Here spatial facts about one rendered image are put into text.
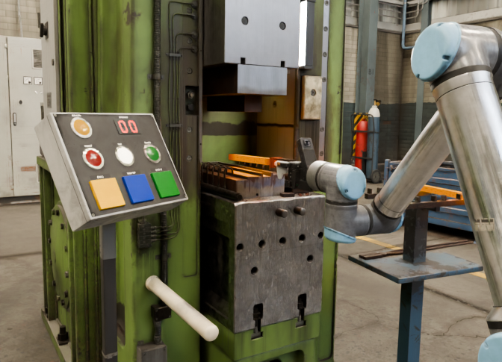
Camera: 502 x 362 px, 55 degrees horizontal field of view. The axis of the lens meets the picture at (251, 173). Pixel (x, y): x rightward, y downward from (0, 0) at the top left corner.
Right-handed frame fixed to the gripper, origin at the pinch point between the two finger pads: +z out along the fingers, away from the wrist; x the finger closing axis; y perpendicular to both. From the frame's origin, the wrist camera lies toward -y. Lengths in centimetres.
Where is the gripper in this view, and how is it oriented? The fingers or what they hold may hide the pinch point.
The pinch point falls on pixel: (279, 161)
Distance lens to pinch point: 163.4
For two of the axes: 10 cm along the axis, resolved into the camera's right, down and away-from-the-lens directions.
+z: -5.2, -1.3, 8.5
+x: 8.5, -0.5, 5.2
